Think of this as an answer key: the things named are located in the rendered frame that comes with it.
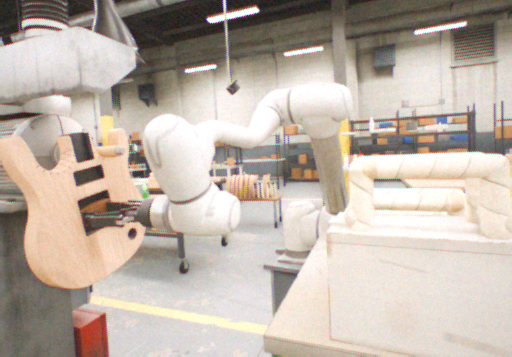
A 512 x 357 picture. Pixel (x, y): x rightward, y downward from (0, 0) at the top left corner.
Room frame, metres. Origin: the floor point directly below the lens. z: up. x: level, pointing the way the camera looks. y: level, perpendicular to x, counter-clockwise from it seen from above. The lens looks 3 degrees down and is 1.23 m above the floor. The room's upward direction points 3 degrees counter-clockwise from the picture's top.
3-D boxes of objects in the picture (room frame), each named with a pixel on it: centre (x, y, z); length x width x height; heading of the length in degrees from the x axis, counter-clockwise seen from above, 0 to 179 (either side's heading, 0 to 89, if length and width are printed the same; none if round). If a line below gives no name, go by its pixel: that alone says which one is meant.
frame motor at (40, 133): (1.01, 0.76, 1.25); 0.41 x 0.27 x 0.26; 69
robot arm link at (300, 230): (1.43, -0.20, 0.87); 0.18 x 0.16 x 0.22; 63
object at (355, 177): (0.46, -0.16, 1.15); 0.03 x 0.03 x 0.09
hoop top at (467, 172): (0.43, -0.24, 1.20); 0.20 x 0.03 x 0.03; 67
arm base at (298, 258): (1.44, -0.18, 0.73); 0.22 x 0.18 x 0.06; 61
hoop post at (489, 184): (0.39, -0.31, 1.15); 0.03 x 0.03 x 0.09
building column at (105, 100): (10.09, 4.85, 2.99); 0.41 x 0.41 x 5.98; 69
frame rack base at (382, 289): (0.47, -0.25, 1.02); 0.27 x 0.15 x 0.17; 68
